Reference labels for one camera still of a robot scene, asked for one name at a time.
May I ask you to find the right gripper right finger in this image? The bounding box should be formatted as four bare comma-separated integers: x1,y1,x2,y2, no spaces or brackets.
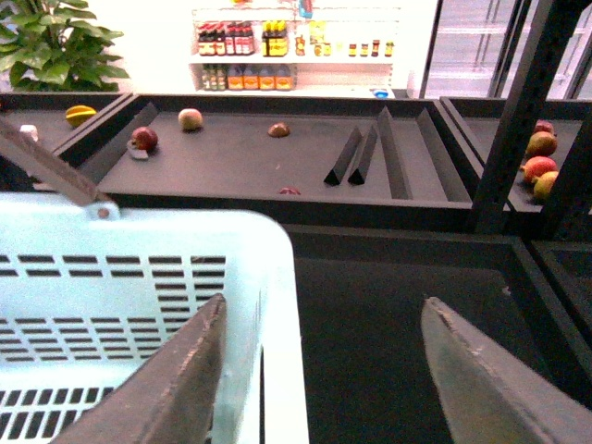
421,297,591,443

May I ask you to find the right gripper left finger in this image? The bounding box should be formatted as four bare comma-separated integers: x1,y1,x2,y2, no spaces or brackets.
53,294,227,443

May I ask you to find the light blue plastic shopping basket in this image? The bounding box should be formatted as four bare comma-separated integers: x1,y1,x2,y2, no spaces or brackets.
0,115,310,444

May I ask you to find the yellow green mango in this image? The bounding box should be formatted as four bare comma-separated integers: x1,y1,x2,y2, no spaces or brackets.
533,171,559,201

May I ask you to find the red mango middle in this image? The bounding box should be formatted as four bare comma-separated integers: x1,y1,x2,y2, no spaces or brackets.
520,156,558,184

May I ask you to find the red green mango top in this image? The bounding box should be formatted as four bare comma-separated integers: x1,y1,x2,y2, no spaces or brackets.
525,131,558,158

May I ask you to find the black triangular divider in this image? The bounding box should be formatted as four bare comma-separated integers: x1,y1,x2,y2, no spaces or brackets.
348,126,378,185
324,127,362,186

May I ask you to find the dark red pomegranate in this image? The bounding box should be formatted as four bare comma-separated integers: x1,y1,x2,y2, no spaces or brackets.
131,127,158,152

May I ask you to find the black display tray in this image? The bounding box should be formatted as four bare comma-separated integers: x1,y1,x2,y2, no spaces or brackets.
58,94,480,230

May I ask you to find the green red round fruit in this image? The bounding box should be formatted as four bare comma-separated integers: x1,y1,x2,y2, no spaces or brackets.
178,108,204,131

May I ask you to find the yellow star fruit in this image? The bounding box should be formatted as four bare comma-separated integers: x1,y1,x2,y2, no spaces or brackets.
65,105,97,129

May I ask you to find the green potted plant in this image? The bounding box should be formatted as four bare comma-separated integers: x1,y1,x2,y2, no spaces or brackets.
1,1,130,93

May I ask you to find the white grocery shelf with bottles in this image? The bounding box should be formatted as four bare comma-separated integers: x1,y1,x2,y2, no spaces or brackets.
190,1,402,99

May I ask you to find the black metal upright post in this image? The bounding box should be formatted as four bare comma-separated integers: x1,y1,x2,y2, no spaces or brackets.
468,1,591,241

